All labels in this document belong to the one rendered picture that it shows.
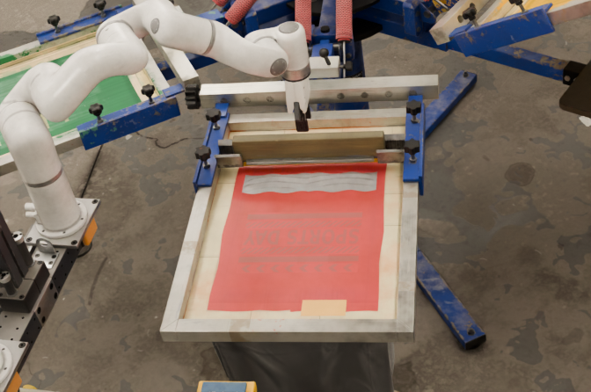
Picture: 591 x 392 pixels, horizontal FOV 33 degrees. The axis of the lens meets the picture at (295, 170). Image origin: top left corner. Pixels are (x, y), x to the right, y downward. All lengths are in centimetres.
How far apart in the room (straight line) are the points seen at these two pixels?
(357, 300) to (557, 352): 124
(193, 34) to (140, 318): 168
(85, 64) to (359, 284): 81
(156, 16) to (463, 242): 186
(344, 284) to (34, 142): 79
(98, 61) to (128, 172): 216
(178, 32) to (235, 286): 63
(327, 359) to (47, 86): 94
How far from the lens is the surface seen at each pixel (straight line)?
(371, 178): 262
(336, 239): 248
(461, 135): 420
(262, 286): 241
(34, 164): 228
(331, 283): 238
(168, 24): 224
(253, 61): 231
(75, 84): 222
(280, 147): 264
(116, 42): 220
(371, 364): 249
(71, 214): 241
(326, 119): 278
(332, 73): 283
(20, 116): 228
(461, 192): 395
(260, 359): 253
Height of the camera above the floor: 274
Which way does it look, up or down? 42 degrees down
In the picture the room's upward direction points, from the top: 11 degrees counter-clockwise
